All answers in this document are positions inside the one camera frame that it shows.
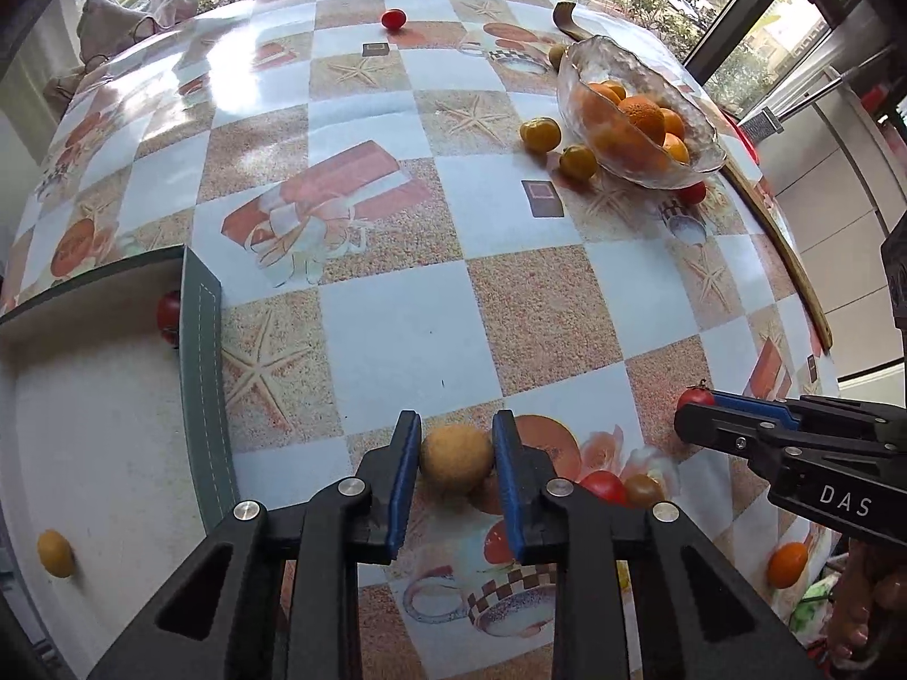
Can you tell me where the far red cherry tomato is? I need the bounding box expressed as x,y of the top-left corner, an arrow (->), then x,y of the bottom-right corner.
380,8 -> 408,32

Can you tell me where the tan round fruit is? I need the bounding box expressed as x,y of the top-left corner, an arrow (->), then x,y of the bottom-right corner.
419,424 -> 494,494

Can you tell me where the yellow kumquat left of bowl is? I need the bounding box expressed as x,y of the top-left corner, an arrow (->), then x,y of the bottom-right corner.
520,117 -> 561,155

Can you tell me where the checkered patterned tablecloth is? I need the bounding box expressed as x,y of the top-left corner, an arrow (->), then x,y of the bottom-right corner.
2,0 -> 835,678

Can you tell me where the brownish tomato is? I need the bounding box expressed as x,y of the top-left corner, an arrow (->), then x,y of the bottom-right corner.
624,473 -> 666,508

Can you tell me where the dark red tomato in tray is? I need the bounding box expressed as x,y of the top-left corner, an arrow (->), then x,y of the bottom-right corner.
155,290 -> 181,349

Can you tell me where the green fruit behind bowl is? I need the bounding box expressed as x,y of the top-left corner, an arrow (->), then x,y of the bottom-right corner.
547,43 -> 567,72

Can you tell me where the yellow kumquat near bowl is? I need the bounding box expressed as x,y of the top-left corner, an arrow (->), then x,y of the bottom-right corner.
558,144 -> 598,182

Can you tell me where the big orange in bowl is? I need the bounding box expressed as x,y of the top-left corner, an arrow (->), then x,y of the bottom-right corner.
618,95 -> 666,146

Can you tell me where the red cherry tomato with stem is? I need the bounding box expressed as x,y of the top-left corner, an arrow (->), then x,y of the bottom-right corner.
676,379 -> 715,410

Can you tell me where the green tray white inside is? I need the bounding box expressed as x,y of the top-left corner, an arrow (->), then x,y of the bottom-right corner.
2,246 -> 238,678

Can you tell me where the yellow tomato in tray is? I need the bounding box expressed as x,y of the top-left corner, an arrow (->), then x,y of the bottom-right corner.
37,530 -> 75,579

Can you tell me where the large orange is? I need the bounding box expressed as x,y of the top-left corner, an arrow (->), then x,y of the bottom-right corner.
766,542 -> 808,589

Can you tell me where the red tomato beside bowl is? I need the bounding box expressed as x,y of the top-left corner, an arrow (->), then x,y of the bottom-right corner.
676,181 -> 707,206

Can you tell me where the glass fruit bowl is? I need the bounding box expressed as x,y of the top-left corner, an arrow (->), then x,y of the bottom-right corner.
558,35 -> 727,190

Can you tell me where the pink cloth on chair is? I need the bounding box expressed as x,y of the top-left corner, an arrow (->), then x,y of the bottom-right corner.
77,0 -> 200,66

